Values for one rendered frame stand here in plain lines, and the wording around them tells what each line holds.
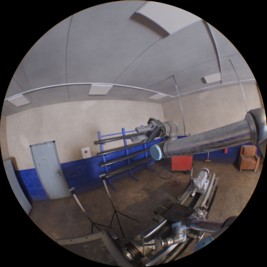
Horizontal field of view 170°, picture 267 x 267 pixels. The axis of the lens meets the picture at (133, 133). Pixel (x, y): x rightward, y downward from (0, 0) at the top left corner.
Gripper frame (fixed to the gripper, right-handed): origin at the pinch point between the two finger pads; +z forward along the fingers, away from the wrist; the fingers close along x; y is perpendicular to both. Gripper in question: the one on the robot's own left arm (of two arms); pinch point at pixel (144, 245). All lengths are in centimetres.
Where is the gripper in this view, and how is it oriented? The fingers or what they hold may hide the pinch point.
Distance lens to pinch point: 90.9
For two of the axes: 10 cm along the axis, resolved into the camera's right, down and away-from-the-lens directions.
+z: -10.0, -0.1, 0.2
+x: -0.2, 3.3, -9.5
